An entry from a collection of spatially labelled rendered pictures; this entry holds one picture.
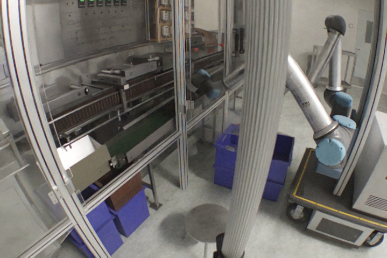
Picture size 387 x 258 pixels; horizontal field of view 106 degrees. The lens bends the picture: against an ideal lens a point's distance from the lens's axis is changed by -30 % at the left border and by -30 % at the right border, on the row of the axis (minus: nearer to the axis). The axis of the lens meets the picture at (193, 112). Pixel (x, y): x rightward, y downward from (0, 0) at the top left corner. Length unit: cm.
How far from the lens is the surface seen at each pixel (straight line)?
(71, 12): 146
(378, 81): 128
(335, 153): 104
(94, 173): 109
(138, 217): 158
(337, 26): 156
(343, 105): 164
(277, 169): 161
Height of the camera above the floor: 134
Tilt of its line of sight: 25 degrees down
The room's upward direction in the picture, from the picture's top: 1 degrees counter-clockwise
